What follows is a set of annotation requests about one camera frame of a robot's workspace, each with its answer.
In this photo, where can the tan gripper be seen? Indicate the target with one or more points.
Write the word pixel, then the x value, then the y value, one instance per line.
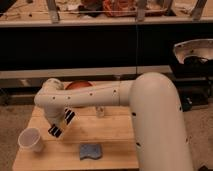
pixel 60 120

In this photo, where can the black striped eraser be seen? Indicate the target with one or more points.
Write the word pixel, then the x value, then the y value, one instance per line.
pixel 57 130

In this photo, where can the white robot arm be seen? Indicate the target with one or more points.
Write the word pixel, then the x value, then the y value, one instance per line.
pixel 161 140

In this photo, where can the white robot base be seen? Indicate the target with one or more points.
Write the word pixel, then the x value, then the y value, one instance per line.
pixel 202 48

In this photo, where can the blue sponge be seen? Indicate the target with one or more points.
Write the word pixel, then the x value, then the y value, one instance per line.
pixel 90 151

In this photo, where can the clear glass bottle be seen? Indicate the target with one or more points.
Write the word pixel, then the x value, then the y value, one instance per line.
pixel 100 111

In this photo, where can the orange wooden bowl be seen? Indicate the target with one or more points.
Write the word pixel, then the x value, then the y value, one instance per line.
pixel 78 84

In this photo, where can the wooden folding table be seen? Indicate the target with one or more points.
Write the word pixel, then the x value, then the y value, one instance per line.
pixel 113 132

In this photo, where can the orange crate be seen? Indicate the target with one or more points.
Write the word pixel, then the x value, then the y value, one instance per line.
pixel 119 8

